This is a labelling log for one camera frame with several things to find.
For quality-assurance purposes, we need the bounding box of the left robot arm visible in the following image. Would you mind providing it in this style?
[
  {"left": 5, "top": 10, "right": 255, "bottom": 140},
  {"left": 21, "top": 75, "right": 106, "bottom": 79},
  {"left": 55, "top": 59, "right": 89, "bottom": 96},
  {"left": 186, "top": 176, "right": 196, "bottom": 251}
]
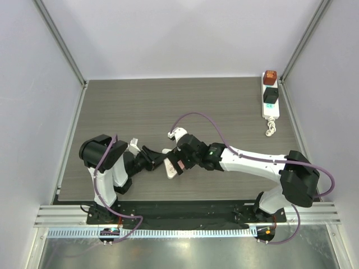
[{"left": 79, "top": 134, "right": 165, "bottom": 224}]

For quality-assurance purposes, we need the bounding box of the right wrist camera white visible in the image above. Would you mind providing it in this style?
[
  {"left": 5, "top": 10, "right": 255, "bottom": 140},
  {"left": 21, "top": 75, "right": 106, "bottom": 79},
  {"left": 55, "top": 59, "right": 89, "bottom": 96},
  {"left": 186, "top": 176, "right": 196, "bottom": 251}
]
[{"left": 167, "top": 127, "right": 188, "bottom": 145}]

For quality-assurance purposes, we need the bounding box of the right aluminium frame post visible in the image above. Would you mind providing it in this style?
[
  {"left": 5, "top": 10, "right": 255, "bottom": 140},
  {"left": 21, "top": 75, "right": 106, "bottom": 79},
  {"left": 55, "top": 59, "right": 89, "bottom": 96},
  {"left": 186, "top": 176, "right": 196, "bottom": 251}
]
[{"left": 279, "top": 0, "right": 334, "bottom": 85}]

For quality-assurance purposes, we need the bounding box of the pink cube plug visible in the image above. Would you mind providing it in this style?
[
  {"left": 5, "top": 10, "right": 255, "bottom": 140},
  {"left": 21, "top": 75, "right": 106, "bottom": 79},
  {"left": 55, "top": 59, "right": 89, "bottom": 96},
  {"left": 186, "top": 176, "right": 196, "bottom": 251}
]
[{"left": 178, "top": 160, "right": 185, "bottom": 170}]

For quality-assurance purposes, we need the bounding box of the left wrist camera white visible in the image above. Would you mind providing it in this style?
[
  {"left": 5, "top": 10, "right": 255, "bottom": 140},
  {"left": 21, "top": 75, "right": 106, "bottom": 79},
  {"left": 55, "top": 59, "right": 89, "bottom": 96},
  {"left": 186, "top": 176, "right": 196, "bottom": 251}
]
[{"left": 128, "top": 138, "right": 141, "bottom": 156}]

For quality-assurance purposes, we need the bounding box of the aluminium frame post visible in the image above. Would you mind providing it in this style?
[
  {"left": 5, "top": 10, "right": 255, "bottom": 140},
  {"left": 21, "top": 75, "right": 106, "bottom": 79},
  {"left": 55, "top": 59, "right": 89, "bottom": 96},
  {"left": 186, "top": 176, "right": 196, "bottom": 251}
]
[
  {"left": 33, "top": 0, "right": 88, "bottom": 88},
  {"left": 279, "top": 0, "right": 334, "bottom": 85}
]

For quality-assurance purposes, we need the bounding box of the white triangular socket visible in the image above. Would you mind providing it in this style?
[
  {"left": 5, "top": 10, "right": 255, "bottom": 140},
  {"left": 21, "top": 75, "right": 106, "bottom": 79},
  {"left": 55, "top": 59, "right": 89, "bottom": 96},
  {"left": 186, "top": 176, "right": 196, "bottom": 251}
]
[{"left": 164, "top": 158, "right": 177, "bottom": 179}]

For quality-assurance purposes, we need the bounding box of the left aluminium frame post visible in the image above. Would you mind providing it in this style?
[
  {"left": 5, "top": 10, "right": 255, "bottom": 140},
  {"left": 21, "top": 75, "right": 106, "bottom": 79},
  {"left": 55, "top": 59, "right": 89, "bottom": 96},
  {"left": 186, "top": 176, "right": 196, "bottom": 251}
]
[{"left": 33, "top": 0, "right": 88, "bottom": 88}]

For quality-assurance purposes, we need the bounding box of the white slotted cable duct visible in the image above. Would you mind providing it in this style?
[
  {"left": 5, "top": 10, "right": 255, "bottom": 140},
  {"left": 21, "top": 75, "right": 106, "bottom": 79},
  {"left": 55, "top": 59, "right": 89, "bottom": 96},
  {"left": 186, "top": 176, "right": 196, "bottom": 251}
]
[{"left": 47, "top": 226, "right": 257, "bottom": 239}]

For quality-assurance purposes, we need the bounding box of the red-brown plug adapter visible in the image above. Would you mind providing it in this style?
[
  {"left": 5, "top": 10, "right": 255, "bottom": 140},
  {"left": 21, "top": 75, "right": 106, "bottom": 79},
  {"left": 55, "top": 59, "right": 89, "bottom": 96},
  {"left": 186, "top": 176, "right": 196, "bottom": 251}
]
[{"left": 263, "top": 70, "right": 277, "bottom": 85}]

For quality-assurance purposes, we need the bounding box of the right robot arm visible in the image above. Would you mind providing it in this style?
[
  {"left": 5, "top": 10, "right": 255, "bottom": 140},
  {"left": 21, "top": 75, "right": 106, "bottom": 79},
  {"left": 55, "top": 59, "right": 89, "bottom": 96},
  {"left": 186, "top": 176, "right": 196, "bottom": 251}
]
[{"left": 162, "top": 134, "right": 320, "bottom": 222}]

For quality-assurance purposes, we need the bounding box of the white power strip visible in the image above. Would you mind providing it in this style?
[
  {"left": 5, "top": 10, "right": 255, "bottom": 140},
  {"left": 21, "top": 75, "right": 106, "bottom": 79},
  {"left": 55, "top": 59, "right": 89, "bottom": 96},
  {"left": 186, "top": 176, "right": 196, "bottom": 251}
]
[{"left": 261, "top": 70, "right": 280, "bottom": 119}]

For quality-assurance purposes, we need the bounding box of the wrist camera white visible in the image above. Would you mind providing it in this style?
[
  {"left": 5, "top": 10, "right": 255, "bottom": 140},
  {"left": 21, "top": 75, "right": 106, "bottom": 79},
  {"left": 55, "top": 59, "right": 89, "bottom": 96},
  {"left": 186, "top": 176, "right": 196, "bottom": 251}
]
[
  {"left": 128, "top": 138, "right": 141, "bottom": 156},
  {"left": 167, "top": 127, "right": 188, "bottom": 145}
]

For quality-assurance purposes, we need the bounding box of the white coiled power cord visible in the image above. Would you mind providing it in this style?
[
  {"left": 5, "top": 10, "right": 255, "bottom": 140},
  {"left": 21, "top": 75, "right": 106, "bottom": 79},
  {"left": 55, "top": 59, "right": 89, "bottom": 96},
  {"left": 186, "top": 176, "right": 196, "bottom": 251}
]
[{"left": 265, "top": 117, "right": 277, "bottom": 137}]

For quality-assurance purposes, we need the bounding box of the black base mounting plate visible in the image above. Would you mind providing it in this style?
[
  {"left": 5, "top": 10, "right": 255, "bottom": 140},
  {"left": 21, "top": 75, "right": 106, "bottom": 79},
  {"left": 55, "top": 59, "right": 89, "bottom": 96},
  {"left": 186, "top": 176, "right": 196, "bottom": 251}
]
[{"left": 83, "top": 200, "right": 287, "bottom": 230}]

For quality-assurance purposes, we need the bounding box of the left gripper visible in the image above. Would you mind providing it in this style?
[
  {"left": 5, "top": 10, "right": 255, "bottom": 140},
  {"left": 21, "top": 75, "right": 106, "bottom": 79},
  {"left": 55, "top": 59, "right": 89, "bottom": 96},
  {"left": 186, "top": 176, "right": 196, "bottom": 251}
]
[{"left": 128, "top": 147, "right": 167, "bottom": 179}]

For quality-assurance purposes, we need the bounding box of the black plug adapter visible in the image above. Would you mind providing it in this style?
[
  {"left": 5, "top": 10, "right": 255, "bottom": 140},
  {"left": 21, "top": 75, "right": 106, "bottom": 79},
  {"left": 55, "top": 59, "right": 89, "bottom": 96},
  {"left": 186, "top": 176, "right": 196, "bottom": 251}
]
[{"left": 263, "top": 87, "right": 279, "bottom": 104}]

